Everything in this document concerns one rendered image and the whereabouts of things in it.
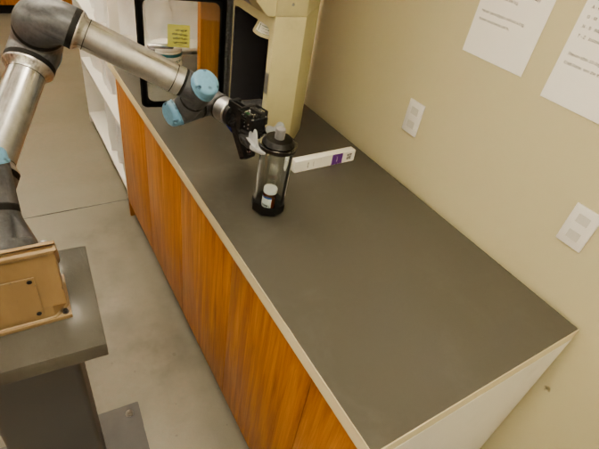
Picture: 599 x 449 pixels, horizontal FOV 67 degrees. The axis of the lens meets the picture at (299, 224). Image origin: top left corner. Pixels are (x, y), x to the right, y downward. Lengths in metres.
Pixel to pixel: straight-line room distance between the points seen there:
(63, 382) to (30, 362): 0.19
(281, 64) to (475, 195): 0.74
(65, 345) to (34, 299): 0.11
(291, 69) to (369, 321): 0.86
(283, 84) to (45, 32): 0.71
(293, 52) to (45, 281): 0.99
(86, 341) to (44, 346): 0.08
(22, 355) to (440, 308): 0.95
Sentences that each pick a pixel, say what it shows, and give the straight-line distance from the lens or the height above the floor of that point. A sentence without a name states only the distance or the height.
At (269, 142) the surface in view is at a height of 1.18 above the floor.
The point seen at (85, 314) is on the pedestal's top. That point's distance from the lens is 1.10.
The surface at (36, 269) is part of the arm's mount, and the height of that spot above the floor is 1.09.
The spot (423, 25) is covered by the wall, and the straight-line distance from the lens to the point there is 1.60.
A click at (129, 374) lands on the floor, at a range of 2.13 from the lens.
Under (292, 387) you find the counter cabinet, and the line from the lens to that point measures 1.24.
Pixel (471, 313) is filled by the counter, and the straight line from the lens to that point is 1.26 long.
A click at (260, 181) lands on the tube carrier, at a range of 1.29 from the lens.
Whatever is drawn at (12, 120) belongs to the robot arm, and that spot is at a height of 1.22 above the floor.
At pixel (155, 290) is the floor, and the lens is 2.41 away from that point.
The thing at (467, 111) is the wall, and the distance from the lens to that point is 1.48.
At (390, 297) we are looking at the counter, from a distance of 1.20.
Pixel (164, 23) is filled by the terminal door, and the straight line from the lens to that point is 1.72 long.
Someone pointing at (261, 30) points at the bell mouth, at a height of 1.33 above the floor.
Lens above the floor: 1.76
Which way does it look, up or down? 38 degrees down
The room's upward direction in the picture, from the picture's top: 11 degrees clockwise
